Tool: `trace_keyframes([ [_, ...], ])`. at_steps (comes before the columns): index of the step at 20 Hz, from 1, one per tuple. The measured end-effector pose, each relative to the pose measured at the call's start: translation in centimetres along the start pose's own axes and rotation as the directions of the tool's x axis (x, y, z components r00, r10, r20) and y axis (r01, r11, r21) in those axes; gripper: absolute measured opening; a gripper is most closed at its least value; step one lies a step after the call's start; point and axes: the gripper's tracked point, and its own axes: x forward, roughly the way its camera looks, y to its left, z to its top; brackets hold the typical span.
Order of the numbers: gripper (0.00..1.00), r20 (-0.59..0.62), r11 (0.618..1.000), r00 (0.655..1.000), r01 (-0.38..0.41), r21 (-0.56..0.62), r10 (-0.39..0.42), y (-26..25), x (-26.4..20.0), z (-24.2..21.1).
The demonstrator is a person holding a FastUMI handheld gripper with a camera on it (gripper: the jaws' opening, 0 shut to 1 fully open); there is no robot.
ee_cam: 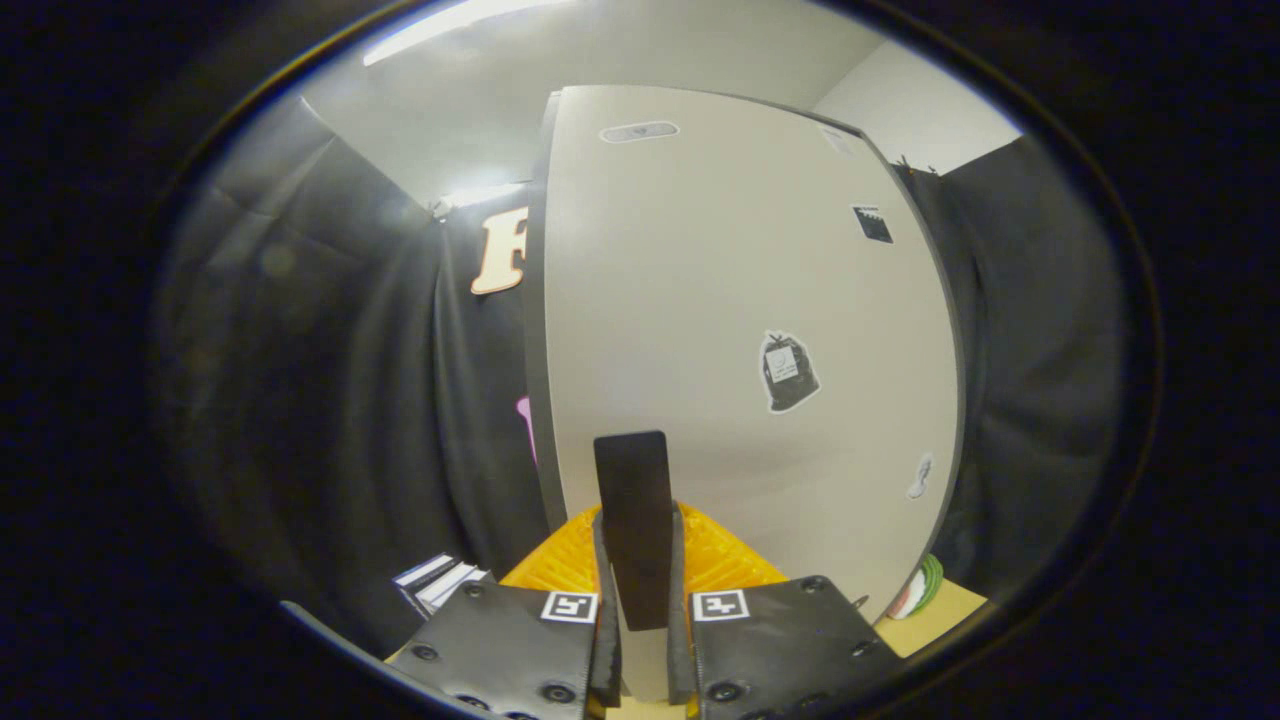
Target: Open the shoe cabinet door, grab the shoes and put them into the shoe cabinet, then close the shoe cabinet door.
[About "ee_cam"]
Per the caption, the grey cover book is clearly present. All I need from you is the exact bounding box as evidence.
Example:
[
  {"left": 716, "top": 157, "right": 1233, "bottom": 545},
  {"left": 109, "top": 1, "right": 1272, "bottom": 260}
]
[{"left": 415, "top": 563, "right": 491, "bottom": 616}]

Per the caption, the watermelon slice toy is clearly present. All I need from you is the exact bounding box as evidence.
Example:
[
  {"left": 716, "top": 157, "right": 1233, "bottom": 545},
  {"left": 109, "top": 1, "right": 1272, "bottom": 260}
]
[{"left": 888, "top": 555, "right": 946, "bottom": 621}]

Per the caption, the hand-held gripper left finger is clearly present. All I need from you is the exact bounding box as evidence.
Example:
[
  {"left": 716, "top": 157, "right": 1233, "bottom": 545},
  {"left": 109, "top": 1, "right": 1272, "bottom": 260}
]
[{"left": 385, "top": 505, "right": 623, "bottom": 720}]

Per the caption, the black door handle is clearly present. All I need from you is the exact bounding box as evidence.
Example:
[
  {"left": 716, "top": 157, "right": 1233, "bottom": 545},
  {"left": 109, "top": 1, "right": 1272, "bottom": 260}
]
[{"left": 594, "top": 432, "right": 673, "bottom": 631}]

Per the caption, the blue spine book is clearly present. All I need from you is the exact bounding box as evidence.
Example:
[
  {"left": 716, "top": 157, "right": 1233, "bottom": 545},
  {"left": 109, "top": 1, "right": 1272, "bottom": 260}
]
[{"left": 395, "top": 553, "right": 461, "bottom": 611}]

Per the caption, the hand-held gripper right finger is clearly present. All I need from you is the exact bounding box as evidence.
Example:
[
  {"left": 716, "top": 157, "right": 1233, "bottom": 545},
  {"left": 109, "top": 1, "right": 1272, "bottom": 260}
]
[{"left": 668, "top": 502, "right": 906, "bottom": 720}]

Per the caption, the black backdrop cloth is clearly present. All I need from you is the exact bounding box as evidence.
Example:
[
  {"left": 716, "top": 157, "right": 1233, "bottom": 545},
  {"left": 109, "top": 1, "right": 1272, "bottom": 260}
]
[
  {"left": 895, "top": 135, "right": 1131, "bottom": 601},
  {"left": 160, "top": 95, "right": 551, "bottom": 651}
]

